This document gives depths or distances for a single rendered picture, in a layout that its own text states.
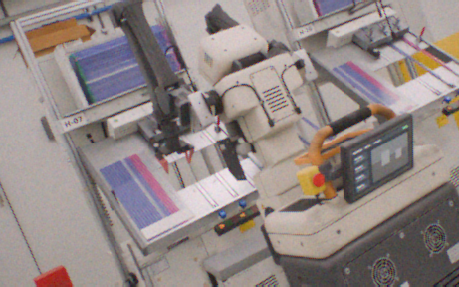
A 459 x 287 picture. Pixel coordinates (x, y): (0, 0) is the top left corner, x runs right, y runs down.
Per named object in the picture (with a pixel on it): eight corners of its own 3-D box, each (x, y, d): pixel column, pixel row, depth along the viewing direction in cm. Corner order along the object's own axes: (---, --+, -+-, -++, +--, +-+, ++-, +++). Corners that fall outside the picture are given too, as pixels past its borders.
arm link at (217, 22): (195, 13, 239) (212, -5, 240) (207, 32, 250) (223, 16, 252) (271, 67, 216) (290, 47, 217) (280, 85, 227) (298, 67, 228)
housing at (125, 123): (198, 114, 319) (197, 93, 309) (116, 148, 299) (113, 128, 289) (191, 105, 324) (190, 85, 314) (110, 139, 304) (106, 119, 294)
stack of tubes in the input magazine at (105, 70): (182, 69, 310) (162, 21, 308) (93, 103, 290) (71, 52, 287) (174, 74, 321) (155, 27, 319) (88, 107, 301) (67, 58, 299)
